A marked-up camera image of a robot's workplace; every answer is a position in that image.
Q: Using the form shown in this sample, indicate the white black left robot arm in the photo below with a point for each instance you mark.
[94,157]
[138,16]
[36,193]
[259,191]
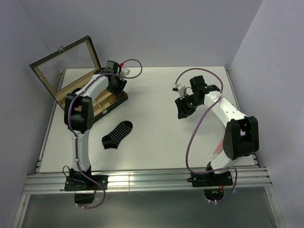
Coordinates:
[79,112]

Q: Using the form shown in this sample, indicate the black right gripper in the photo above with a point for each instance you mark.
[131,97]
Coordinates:
[183,111]

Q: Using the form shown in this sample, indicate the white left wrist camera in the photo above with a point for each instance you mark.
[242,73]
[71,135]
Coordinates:
[124,72]

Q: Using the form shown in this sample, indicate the black compartment storage box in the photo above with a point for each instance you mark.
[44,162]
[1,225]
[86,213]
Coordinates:
[70,68]

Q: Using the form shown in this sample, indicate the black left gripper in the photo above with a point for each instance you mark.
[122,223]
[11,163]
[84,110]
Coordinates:
[119,90]

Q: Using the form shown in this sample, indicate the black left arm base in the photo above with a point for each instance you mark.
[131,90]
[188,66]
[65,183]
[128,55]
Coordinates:
[84,189]

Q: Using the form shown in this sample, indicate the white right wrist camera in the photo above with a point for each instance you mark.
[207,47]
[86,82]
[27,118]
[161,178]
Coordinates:
[180,89]

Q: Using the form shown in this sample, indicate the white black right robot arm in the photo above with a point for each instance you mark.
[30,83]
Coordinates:
[241,137]

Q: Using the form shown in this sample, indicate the aluminium rail frame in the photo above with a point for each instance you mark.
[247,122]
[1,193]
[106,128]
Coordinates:
[154,160]

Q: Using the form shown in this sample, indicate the pink patterned sock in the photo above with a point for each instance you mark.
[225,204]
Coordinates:
[219,148]

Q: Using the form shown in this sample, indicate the black white striped sock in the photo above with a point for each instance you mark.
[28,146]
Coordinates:
[113,139]

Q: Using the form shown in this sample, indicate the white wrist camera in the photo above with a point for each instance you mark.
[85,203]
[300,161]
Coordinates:
[180,89]
[124,72]

